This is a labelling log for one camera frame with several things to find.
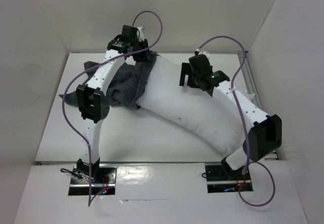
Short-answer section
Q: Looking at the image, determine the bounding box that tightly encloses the dark grey checked pillowcase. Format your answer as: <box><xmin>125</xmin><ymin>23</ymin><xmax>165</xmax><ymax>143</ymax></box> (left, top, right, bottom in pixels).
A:
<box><xmin>58</xmin><ymin>52</ymin><xmax>160</xmax><ymax>111</ymax></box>

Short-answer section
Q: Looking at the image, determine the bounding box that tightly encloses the white pillow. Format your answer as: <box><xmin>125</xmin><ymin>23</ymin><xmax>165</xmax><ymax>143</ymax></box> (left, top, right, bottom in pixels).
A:
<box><xmin>137</xmin><ymin>56</ymin><xmax>244</xmax><ymax>156</ymax></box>

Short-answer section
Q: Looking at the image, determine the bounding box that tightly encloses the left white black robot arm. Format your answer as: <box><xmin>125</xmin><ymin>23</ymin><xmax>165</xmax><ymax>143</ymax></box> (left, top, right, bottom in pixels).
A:
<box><xmin>76</xmin><ymin>25</ymin><xmax>148</xmax><ymax>183</ymax></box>

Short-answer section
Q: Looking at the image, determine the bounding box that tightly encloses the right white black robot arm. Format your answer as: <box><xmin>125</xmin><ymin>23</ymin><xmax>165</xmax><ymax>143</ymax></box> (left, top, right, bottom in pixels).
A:
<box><xmin>179</xmin><ymin>53</ymin><xmax>282</xmax><ymax>180</ymax></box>

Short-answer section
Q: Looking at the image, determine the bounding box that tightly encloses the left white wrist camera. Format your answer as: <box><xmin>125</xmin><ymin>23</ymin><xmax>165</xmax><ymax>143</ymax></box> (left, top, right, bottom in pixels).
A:
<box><xmin>136</xmin><ymin>26</ymin><xmax>145</xmax><ymax>42</ymax></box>

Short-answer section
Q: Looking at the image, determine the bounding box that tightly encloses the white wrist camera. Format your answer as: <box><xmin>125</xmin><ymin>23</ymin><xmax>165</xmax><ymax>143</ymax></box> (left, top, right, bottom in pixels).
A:
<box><xmin>194</xmin><ymin>48</ymin><xmax>211</xmax><ymax>59</ymax></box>
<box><xmin>136</xmin><ymin>26</ymin><xmax>145</xmax><ymax>42</ymax></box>

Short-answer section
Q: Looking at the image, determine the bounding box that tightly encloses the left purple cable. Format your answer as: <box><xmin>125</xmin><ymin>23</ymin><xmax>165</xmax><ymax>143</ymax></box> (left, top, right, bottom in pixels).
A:
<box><xmin>62</xmin><ymin>11</ymin><xmax>163</xmax><ymax>207</ymax></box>

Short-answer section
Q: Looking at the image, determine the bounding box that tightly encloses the purple cable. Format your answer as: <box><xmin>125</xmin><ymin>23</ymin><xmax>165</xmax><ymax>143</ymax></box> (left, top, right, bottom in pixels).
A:
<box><xmin>197</xmin><ymin>34</ymin><xmax>276</xmax><ymax>207</ymax></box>
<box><xmin>62</xmin><ymin>11</ymin><xmax>163</xmax><ymax>207</ymax></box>

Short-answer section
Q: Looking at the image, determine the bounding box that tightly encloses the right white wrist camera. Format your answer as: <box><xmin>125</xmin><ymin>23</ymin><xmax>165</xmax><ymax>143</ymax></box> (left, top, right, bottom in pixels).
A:
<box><xmin>194</xmin><ymin>48</ymin><xmax>211</xmax><ymax>59</ymax></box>

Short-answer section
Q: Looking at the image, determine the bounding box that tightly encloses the aluminium rail at table edge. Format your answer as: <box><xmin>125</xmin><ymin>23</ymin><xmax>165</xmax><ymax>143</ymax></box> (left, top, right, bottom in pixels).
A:
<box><xmin>235</xmin><ymin>52</ymin><xmax>262</xmax><ymax>108</ymax></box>

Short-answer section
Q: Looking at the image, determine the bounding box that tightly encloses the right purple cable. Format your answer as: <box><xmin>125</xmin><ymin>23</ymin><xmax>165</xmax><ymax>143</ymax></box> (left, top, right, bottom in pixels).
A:
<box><xmin>197</xmin><ymin>34</ymin><xmax>276</xmax><ymax>207</ymax></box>

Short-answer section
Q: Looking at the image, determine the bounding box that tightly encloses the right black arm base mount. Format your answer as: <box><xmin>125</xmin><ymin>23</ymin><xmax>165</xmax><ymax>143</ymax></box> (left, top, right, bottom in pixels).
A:
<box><xmin>201</xmin><ymin>164</ymin><xmax>253</xmax><ymax>193</ymax></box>

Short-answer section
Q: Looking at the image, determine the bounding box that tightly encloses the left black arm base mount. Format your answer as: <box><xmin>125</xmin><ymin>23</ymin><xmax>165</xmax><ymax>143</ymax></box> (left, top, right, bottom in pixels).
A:
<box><xmin>60</xmin><ymin>166</ymin><xmax>117</xmax><ymax>196</ymax></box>

